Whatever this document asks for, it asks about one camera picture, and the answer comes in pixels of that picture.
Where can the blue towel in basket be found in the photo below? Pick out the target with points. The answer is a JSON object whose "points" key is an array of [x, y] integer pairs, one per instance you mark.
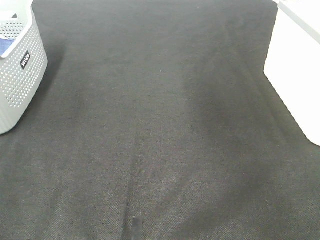
{"points": [[5, 44]]}

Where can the grey perforated laundry basket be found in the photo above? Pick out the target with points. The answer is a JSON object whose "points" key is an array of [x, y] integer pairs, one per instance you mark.
{"points": [[23, 65]]}

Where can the white plastic storage bin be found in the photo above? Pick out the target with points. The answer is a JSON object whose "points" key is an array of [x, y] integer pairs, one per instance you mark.
{"points": [[292, 64]]}

